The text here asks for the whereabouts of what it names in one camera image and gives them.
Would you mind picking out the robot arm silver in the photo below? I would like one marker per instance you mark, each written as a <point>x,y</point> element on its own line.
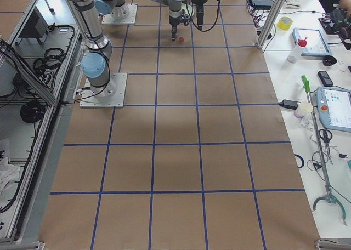
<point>95,65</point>
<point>175,15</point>

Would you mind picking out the yellow tape roll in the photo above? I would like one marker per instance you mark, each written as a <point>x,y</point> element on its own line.
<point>284,23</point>

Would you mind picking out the clear bottle red cap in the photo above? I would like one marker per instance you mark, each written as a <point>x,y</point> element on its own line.
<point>297,51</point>

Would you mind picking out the far teach pendant tablet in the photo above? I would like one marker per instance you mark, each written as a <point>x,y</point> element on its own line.
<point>317,45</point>

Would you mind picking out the teach pendant tablet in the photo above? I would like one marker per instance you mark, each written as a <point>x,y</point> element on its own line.
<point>317,45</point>
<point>334,108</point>

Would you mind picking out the black power adapter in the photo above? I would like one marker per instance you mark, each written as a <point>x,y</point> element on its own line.
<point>289,104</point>

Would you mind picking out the black phone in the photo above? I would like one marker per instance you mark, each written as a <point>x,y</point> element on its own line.
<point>325,79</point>

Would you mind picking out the white paper cup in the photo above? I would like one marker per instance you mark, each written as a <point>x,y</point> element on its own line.
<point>303,108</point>

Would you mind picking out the near teach pendant tablet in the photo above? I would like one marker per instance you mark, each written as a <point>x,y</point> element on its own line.
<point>334,108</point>

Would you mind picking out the long reach grabber tool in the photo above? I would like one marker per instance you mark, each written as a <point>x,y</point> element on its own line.
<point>329,197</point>

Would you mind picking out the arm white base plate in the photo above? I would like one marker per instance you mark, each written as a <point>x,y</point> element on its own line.
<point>111,96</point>
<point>123,15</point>

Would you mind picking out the black handled scissors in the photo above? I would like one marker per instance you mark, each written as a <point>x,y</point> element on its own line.
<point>326,135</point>

